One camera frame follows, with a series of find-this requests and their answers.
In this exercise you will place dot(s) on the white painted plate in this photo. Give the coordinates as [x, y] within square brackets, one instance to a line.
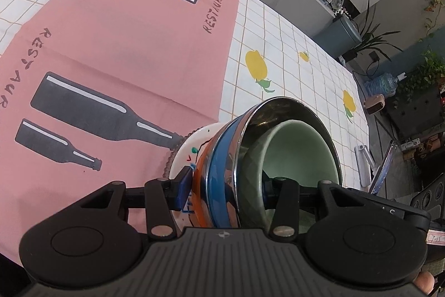
[195, 141]

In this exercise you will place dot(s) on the orange steel bowl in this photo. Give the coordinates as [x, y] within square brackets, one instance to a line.
[200, 189]

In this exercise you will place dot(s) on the blue water bottle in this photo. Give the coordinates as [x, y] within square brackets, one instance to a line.
[382, 84]

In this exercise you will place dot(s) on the grey metal stand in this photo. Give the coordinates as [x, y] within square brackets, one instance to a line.
[365, 164]

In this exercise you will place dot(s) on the person's right hand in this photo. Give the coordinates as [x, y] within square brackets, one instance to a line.
[425, 283]

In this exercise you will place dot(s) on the grey trash bin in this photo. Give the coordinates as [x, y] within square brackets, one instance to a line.
[339, 34]

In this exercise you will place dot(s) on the hanging ivy vine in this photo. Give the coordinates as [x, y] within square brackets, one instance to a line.
[434, 4]

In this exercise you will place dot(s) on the blue steel bowl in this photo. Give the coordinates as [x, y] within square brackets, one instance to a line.
[222, 178]

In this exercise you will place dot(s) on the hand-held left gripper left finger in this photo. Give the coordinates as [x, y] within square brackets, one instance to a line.
[183, 188]

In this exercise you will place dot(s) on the lemon print checkered tablecloth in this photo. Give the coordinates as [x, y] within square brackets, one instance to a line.
[104, 22]

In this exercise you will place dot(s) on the tall green potted plant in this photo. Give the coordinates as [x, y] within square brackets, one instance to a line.
[373, 36]

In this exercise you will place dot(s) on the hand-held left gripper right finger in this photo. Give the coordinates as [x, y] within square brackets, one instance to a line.
[268, 191]

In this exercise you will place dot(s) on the bushy green plant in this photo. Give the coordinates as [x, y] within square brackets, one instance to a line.
[422, 74]

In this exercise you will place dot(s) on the green ceramic bowl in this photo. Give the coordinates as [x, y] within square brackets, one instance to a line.
[295, 151]

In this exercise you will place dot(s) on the clear beaded glass plate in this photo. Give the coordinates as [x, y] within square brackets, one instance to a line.
[167, 161]

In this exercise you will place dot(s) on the pink space heater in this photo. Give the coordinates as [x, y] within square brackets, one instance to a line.
[374, 104]

